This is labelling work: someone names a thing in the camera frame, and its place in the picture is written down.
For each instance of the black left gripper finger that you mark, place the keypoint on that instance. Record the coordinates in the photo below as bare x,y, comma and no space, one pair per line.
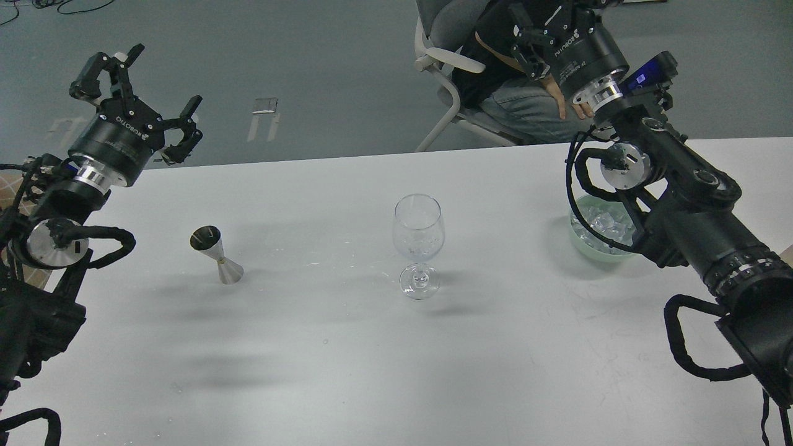
191,135
87,86

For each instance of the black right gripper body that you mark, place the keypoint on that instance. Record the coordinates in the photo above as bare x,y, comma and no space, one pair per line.
586,58

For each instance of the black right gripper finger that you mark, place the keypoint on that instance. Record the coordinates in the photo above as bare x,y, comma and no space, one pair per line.
566,21
530,44

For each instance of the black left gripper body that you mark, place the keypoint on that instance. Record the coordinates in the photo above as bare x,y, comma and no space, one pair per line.
121,140

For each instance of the steel double jigger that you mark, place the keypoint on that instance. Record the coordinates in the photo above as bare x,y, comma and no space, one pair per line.
207,240

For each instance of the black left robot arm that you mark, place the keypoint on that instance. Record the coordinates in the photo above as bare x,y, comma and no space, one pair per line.
47,246

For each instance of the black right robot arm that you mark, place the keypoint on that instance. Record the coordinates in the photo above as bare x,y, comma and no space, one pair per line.
632,182

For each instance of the green bowl of ice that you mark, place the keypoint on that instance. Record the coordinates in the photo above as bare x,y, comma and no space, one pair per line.
595,238

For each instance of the clear wine glass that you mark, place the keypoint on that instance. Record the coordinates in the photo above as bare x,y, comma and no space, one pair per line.
418,233

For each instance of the seated person in black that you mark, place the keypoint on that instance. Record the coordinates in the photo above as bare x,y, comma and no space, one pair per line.
535,109

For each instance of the grey white office chair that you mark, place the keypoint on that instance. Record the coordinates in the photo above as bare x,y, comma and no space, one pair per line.
441,30

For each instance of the silver floor plate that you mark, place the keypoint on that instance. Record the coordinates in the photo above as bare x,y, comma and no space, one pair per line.
265,106

